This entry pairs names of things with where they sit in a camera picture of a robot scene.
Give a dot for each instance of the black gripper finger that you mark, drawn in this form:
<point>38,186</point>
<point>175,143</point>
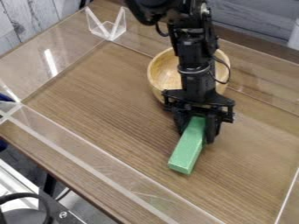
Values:
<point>182,118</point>
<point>213,127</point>

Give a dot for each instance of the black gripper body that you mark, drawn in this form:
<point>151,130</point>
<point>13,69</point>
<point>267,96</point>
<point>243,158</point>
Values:
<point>215,104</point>

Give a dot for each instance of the green rectangular block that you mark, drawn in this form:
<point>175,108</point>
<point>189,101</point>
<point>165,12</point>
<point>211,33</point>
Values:
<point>189,147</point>

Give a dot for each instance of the black table leg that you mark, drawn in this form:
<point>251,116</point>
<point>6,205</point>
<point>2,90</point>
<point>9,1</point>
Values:
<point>50,185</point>

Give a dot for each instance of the clear acrylic tray wall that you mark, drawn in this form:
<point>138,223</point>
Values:
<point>134,198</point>

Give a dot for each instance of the brown wooden bowl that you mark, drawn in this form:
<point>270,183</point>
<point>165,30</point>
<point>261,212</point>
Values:
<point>163,75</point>

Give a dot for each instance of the clear acrylic corner bracket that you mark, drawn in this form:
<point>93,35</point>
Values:
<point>107,30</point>

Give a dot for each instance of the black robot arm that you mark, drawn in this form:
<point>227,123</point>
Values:
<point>195,43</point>

